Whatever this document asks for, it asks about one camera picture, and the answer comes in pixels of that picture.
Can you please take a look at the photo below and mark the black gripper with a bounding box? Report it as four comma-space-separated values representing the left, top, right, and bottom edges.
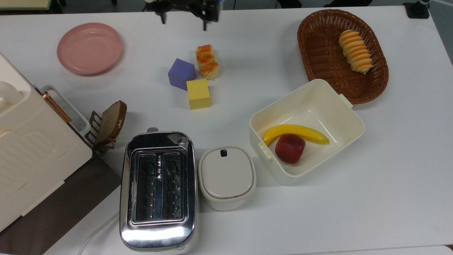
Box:
144, 0, 220, 32

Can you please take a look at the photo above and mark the yellow banana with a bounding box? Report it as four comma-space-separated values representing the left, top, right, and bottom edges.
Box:
262, 124, 330, 146

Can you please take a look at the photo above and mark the red apple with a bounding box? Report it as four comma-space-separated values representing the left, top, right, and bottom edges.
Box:
275, 134, 306, 164

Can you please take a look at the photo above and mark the white open plastic container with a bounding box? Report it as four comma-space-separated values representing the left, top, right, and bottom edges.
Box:
249, 79, 365, 186

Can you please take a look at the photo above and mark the small white lidded container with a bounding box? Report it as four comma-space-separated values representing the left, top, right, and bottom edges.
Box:
198, 146, 257, 211

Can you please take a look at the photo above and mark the orange glazed bread loaf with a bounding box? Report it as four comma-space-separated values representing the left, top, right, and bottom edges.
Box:
196, 44, 220, 80

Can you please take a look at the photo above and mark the purple cube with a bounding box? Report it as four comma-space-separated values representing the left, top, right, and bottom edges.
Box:
168, 58, 196, 91

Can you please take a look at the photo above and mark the yellow cube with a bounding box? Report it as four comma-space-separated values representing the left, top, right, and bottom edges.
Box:
187, 79, 211, 110

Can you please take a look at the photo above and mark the pink plate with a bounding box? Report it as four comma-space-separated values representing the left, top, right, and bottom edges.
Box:
57, 23, 123, 76

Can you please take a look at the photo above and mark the brown bread slice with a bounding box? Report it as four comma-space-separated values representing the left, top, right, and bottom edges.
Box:
95, 101, 127, 145

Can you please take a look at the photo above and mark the metal toast rack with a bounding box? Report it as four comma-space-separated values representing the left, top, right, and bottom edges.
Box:
88, 110, 116, 153

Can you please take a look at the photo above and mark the brown wicker basket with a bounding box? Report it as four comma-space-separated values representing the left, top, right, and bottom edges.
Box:
297, 9, 389, 104

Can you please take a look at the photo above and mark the beige wooden desk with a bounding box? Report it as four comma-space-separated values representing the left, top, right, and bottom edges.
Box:
0, 0, 53, 11

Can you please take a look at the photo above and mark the striped bread roll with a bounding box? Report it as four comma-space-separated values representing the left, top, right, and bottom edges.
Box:
339, 29, 373, 75

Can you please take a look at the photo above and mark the cream toy oven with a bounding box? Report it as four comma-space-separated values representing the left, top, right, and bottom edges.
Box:
0, 53, 122, 255

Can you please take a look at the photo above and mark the silver two-slot toaster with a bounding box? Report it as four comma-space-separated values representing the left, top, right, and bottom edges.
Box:
119, 127, 199, 253

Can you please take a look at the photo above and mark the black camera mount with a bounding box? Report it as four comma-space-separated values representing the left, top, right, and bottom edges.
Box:
403, 0, 430, 19

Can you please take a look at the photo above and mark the white toaster cable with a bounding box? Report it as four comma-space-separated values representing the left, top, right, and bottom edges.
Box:
77, 211, 121, 255

